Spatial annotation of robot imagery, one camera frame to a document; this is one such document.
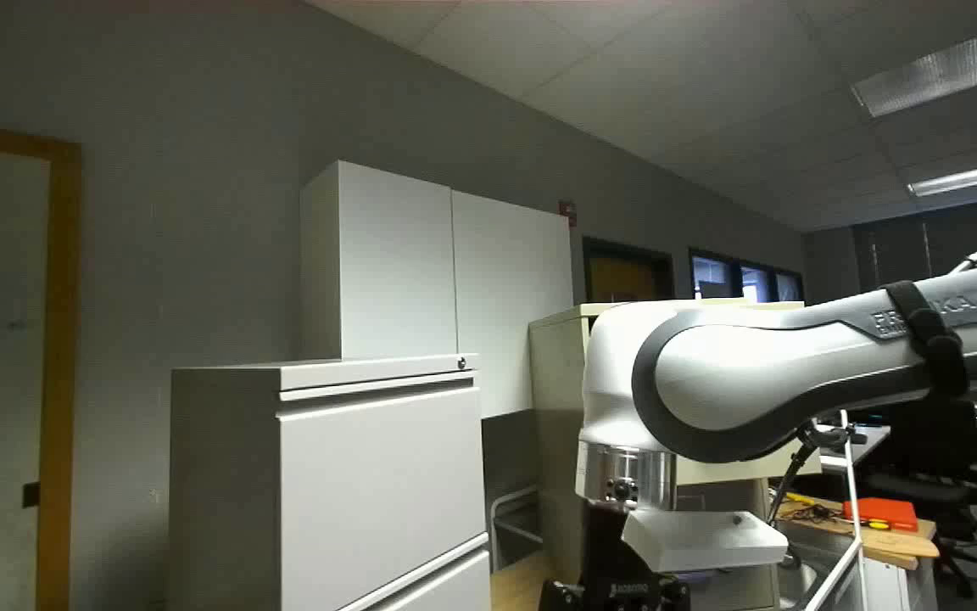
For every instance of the orange box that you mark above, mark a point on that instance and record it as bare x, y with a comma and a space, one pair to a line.
883, 512

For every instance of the large ceiling light panel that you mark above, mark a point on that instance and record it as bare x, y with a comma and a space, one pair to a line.
941, 68

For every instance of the beige metal filing cabinet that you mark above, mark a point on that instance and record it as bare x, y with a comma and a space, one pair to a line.
558, 429

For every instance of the small red fire alarm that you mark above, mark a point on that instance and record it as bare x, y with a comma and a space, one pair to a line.
565, 209

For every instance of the white metal rack frame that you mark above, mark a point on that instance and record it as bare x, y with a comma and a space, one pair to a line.
848, 496

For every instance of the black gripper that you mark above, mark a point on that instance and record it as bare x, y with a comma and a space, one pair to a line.
610, 596

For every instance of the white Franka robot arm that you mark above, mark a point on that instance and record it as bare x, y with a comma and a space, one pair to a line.
738, 374

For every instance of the black office chair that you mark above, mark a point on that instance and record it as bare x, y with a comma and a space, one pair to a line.
941, 452

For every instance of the tall white storage cabinet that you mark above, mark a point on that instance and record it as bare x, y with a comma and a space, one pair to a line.
421, 271

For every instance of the narrow ceiling light strip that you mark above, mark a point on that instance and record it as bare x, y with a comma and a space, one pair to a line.
966, 176

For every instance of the grey lateral filing cabinet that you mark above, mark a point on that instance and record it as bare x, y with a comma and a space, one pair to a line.
373, 486

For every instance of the dark doorway with wooden door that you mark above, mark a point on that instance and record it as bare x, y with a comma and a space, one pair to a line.
624, 276

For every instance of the small black clip on frame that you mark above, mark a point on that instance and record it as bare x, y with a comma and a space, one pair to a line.
30, 492

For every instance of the dark row of windows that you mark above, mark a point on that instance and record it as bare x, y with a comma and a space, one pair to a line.
745, 280

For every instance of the wooden board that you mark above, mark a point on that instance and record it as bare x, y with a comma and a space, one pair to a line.
899, 543

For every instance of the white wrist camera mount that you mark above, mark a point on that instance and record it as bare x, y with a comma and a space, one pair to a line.
703, 536

